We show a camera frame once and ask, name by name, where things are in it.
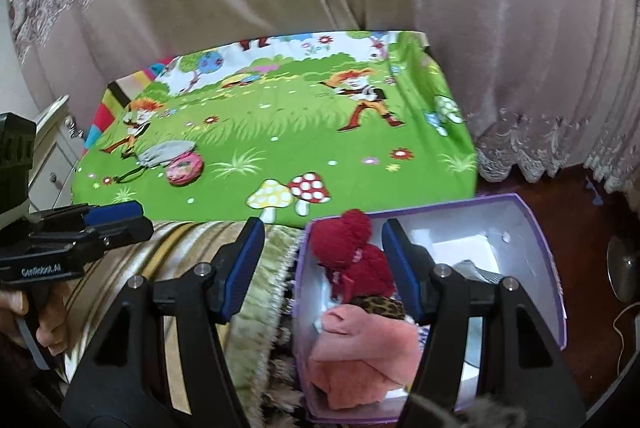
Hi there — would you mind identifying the pink round pouch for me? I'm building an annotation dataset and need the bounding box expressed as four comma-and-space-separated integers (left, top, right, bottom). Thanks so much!
164, 150, 204, 187

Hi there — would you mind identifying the red knit hat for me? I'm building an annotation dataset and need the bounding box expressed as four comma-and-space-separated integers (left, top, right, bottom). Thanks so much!
311, 209, 398, 304

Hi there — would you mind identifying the green cartoon printed blanket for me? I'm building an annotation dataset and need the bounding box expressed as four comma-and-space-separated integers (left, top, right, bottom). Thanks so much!
70, 29, 478, 229

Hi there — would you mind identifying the round metal stand base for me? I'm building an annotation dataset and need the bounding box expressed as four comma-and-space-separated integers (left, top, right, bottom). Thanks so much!
606, 233, 640, 305

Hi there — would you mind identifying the white carved dresser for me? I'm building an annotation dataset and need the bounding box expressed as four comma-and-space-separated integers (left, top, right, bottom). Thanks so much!
27, 95, 86, 214

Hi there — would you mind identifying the grey drawstring pouch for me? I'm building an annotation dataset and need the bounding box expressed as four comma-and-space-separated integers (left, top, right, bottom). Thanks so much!
115, 139, 197, 185

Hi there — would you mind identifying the striped velvet cushion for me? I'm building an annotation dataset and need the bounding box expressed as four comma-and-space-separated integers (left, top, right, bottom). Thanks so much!
60, 218, 308, 428

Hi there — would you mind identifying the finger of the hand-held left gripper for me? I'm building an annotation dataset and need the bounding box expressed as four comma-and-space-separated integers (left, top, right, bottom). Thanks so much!
81, 217, 154, 259
36, 200, 144, 234

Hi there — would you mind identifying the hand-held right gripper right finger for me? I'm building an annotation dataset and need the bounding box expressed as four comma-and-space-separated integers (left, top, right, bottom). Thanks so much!
381, 218, 587, 428

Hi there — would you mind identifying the pink towel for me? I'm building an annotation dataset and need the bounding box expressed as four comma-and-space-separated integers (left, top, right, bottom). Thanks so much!
306, 300, 423, 411

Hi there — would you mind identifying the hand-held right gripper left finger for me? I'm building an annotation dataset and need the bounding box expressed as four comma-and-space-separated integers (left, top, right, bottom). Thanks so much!
64, 216, 266, 428

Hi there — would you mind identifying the purple cardboard box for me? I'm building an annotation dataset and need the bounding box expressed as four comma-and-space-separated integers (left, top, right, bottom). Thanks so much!
291, 193, 568, 425

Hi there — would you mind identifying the person's left hand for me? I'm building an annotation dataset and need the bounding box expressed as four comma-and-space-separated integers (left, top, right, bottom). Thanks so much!
0, 282, 71, 357

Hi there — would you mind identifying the colourful striped sheet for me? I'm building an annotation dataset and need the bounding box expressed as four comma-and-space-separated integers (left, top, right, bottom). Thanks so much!
82, 60, 176, 144

